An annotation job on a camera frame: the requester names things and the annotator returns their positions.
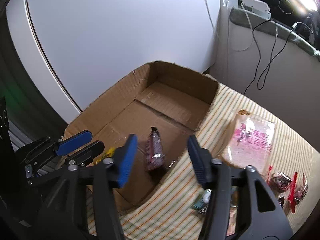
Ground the yellow candy packet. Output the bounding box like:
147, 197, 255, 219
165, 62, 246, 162
93, 147, 116, 165

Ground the black patterned snack bar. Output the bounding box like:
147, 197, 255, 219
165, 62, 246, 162
145, 127, 165, 171

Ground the teal mint candy packet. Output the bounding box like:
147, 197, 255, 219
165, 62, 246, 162
191, 189, 212, 215

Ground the bagged toast bread pink label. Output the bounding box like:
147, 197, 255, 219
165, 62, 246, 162
219, 109, 276, 177

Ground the red dates clear bag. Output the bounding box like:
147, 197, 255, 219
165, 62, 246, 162
266, 165, 292, 193

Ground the brown cardboard box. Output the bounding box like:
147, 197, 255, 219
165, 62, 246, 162
64, 61, 219, 212

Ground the striped yellow tablecloth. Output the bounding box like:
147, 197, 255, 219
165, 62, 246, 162
86, 82, 320, 240

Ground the white wardrobe panel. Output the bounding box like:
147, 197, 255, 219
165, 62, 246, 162
6, 0, 220, 122

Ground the white power strip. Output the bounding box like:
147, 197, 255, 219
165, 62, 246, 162
241, 0, 271, 20

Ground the white cable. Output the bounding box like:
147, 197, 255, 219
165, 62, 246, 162
198, 0, 254, 75

